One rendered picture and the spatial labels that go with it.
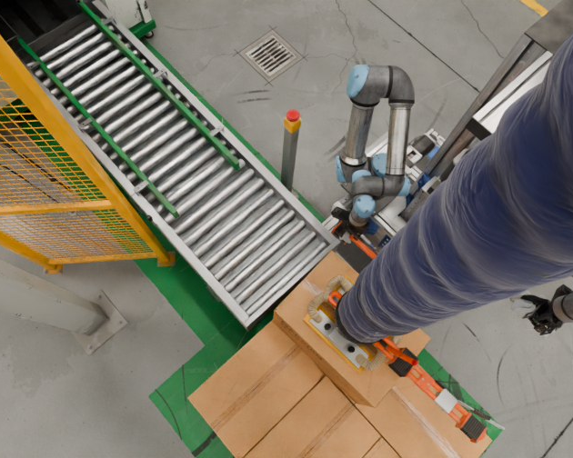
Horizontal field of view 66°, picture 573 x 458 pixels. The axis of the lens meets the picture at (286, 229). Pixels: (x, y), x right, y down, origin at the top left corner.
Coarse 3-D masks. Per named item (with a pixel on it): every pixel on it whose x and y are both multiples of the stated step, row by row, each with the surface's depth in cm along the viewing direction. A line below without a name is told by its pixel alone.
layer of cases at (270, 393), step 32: (256, 352) 230; (288, 352) 231; (224, 384) 224; (256, 384) 225; (288, 384) 226; (320, 384) 226; (224, 416) 220; (256, 416) 220; (288, 416) 221; (320, 416) 221; (352, 416) 222; (384, 416) 223; (416, 416) 223; (448, 416) 224; (256, 448) 215; (288, 448) 216; (320, 448) 217; (352, 448) 217; (384, 448) 218; (416, 448) 218; (448, 448) 219; (480, 448) 220
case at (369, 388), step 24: (336, 264) 206; (312, 288) 202; (288, 312) 198; (288, 336) 230; (312, 336) 195; (408, 336) 197; (312, 360) 229; (336, 360) 192; (384, 360) 193; (360, 384) 189; (384, 384) 190
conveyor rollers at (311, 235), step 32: (64, 64) 289; (96, 64) 286; (64, 96) 276; (96, 96) 280; (128, 96) 278; (160, 96) 281; (128, 128) 271; (160, 128) 274; (192, 128) 273; (160, 160) 267; (224, 160) 267; (160, 192) 258; (224, 192) 259; (192, 224) 255; (256, 224) 254; (288, 256) 248; (256, 288) 242
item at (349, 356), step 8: (320, 312) 196; (304, 320) 195; (312, 320) 195; (328, 320) 195; (312, 328) 194; (320, 328) 194; (328, 328) 191; (320, 336) 193; (328, 344) 193; (336, 344) 192; (352, 344) 192; (360, 344) 193; (336, 352) 192; (344, 352) 191; (352, 352) 189; (360, 352) 191; (368, 352) 192; (352, 360) 190; (360, 368) 189
